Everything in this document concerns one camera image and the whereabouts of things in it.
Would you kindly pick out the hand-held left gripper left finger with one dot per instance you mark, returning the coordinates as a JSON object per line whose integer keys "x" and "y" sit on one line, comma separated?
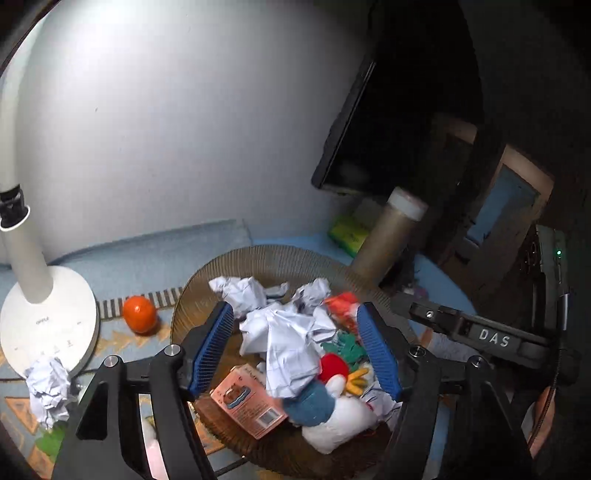
{"x": 212, "y": 346}

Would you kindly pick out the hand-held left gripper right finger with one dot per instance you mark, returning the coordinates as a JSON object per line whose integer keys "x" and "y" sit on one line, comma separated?
{"x": 378, "y": 350}

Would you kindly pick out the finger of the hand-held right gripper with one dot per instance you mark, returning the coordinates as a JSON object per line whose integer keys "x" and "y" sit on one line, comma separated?
{"x": 429, "y": 316}

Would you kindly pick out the pink cardboard box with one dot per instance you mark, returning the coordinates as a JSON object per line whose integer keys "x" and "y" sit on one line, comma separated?
{"x": 249, "y": 406}

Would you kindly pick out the white paper with handwriting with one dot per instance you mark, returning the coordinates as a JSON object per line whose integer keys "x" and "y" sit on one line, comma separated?
{"x": 286, "y": 350}

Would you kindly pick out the brown woven basket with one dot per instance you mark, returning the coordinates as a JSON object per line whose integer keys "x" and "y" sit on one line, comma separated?
{"x": 277, "y": 263}

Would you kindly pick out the person's right forearm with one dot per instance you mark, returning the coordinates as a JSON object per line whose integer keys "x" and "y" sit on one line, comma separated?
{"x": 538, "y": 415}

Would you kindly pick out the green toy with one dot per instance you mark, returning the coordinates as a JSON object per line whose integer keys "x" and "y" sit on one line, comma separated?
{"x": 346, "y": 346}

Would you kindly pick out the orange red toy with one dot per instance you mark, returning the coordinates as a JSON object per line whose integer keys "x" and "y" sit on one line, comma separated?
{"x": 341, "y": 307}

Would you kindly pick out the white plush toy blue hat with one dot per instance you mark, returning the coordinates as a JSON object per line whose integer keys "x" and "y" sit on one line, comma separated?
{"x": 341, "y": 420}

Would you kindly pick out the orange tangerine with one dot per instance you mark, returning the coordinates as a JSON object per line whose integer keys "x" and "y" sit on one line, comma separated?
{"x": 140, "y": 314}

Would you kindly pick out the cardboard tube white cap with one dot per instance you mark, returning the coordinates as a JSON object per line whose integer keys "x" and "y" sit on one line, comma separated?
{"x": 383, "y": 240}

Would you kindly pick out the blue patterned mat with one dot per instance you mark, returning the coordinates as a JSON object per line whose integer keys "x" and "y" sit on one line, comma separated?
{"x": 138, "y": 258}

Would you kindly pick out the green yellow sponge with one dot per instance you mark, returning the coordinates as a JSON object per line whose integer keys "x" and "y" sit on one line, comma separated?
{"x": 348, "y": 233}

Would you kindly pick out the cardboard box blue front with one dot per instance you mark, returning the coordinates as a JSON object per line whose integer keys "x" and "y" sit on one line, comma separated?
{"x": 512, "y": 203}

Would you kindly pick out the white desk lamp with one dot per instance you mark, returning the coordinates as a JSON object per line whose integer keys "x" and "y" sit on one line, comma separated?
{"x": 51, "y": 318}

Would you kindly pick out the large crumpled white paper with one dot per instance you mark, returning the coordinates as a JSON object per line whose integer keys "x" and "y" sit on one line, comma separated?
{"x": 46, "y": 387}

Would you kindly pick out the dark flat monitor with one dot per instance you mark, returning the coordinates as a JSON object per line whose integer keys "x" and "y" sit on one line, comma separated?
{"x": 369, "y": 152}

